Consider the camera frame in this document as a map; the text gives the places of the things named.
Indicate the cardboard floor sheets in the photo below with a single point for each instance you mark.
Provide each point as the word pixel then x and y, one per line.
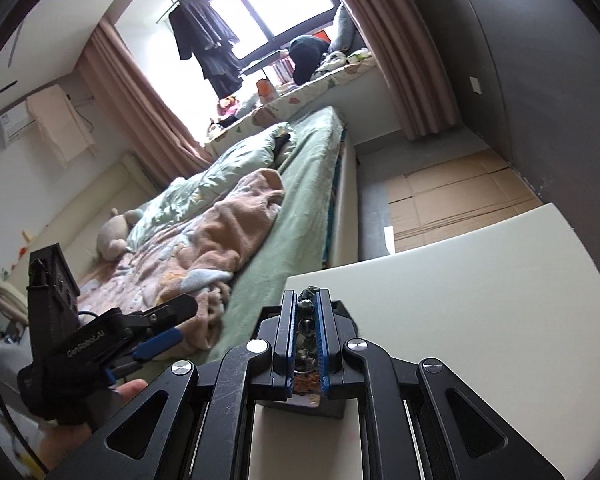
pixel 453 198

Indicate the pink curtain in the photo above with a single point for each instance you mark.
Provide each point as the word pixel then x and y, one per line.
pixel 410 62
pixel 159 139

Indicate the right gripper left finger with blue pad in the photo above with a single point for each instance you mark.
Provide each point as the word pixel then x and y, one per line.
pixel 194 422

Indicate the white air conditioner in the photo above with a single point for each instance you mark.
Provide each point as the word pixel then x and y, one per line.
pixel 14 121

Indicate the pink fleece blanket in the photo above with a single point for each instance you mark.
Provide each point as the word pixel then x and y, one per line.
pixel 198 257

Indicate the green floral duvet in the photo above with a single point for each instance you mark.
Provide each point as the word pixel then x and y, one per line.
pixel 185 198

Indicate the black bag on sill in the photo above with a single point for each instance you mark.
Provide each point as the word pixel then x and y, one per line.
pixel 306 52

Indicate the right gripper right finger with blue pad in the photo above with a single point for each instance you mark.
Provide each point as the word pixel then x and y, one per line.
pixel 417 420

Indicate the beige hanging towel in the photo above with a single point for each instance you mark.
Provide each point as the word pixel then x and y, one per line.
pixel 60 125

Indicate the pink curtain right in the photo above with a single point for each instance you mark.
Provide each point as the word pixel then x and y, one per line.
pixel 410 62

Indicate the window seat patterned cushion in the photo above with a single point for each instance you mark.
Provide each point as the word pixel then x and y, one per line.
pixel 336 71

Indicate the beige plush toy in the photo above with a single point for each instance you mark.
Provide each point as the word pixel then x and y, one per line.
pixel 111 242

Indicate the pink curtain left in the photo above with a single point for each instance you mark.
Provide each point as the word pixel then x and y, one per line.
pixel 159 139

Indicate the dark hanging clothes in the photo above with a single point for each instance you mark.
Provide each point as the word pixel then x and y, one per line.
pixel 201 33

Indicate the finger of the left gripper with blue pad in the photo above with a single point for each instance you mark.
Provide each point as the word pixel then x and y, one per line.
pixel 133 359
pixel 163 317

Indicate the black jewelry box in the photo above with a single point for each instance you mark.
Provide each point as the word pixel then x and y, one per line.
pixel 307 330

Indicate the grey pillow on sill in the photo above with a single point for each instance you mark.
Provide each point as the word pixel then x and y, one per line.
pixel 347 37

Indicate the dark grey wardrobe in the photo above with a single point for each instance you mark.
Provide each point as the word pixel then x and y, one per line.
pixel 526 74

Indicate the green sheet bed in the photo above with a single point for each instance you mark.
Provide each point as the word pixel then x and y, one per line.
pixel 298 240

